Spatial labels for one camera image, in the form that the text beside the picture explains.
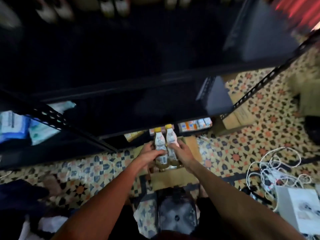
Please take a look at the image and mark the black handheld clamp tool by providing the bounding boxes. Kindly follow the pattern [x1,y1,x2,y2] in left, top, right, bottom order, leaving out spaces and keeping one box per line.
[240,185,266,203]

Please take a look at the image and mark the person's left forearm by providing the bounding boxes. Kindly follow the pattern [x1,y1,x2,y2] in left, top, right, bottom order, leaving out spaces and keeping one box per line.
[52,165,151,240]

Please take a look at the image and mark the person's right forearm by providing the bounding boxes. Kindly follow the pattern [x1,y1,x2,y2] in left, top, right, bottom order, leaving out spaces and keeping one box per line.
[187,162,306,240]

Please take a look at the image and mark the brown cardboard box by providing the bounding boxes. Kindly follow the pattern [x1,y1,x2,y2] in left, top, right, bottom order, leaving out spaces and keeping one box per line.
[132,136,205,191]

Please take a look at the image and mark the person's right hand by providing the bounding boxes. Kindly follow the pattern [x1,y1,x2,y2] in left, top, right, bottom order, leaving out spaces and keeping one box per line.
[167,138,201,170]

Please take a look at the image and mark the stack of pink white boxes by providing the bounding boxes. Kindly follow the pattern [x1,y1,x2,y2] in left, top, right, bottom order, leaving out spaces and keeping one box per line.
[149,126,167,136]

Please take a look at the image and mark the black shoe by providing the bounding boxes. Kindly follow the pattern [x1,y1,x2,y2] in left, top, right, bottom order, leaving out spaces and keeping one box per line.
[304,115,320,144]

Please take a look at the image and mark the black plastic stool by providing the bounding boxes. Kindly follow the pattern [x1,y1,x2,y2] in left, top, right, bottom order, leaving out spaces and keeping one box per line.
[156,190,199,235]

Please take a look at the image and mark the row of orange blue packets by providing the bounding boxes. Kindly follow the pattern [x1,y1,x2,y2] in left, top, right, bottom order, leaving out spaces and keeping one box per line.
[178,117,214,133]

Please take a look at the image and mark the white appliance carton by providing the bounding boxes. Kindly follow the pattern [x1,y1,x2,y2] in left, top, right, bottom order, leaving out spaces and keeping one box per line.
[275,185,320,235]

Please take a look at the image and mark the row of wet wipe packs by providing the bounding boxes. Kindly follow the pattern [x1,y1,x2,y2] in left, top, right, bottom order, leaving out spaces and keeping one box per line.
[0,101,77,145]

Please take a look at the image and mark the tissue packs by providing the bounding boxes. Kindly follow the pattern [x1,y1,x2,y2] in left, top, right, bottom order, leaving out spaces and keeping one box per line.
[123,130,147,143]

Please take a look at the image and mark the white power strip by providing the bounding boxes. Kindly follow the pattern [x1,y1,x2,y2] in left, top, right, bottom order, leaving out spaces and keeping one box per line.
[260,167,286,185]

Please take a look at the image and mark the person's left hand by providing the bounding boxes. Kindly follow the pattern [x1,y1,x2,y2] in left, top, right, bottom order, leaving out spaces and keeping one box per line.
[131,141,168,173]

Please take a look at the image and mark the coiled white cable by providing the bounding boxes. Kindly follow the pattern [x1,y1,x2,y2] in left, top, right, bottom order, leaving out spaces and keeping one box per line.
[247,146,313,190]

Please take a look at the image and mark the red curtain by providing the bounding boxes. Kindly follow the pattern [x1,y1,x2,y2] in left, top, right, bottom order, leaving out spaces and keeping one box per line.
[272,0,320,28]

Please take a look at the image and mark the black metal shelf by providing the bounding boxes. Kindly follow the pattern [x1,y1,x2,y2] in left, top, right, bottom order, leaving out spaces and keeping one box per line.
[0,87,121,170]
[0,0,320,170]

